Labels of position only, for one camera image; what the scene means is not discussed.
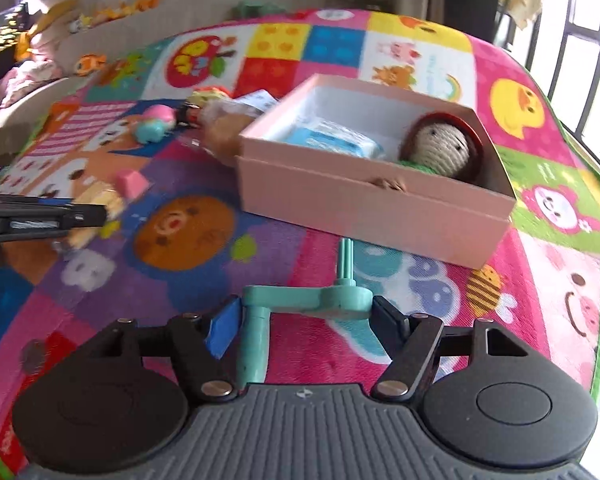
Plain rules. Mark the yellow white toy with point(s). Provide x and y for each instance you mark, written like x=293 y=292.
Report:
x=107 y=205

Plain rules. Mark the orange fish toy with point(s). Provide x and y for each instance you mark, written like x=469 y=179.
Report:
x=90 y=63

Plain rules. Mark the pink toy block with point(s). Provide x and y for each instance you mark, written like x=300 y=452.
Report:
x=130 y=182

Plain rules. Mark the pink cardboard box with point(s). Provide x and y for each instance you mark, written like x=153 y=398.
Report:
x=355 y=210

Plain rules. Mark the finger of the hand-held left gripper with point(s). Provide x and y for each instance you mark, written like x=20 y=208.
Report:
x=55 y=220
x=40 y=201

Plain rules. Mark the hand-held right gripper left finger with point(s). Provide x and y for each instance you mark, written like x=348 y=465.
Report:
x=222 y=330

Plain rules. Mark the yellow plush toy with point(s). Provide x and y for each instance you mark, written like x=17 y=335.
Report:
x=55 y=14

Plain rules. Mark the orange plush toy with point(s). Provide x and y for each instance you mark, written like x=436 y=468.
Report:
x=125 y=10

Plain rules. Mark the pink cloth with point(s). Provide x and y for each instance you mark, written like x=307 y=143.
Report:
x=27 y=72

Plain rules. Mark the teal plastic stand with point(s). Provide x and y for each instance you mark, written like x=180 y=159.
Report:
x=255 y=340

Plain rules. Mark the crochet doll with red hat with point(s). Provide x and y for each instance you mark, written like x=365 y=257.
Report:
x=440 y=145

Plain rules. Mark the orange yellow toy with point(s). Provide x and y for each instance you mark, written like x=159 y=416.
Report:
x=210 y=94

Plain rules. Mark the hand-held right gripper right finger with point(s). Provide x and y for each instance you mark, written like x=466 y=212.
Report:
x=387 y=317

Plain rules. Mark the colourful cartoon play mat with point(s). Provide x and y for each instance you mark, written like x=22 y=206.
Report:
x=180 y=280

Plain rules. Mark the pink teal round toy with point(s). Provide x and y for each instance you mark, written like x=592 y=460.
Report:
x=155 y=122

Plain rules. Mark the black window frame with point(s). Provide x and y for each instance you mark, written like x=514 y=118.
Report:
x=570 y=30

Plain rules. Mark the blue white tissue packet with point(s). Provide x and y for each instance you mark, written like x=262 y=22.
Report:
x=330 y=137

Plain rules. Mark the black white toy figure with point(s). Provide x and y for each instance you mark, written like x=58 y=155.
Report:
x=187 y=114

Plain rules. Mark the bagged brown bread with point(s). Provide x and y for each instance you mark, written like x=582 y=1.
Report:
x=222 y=132

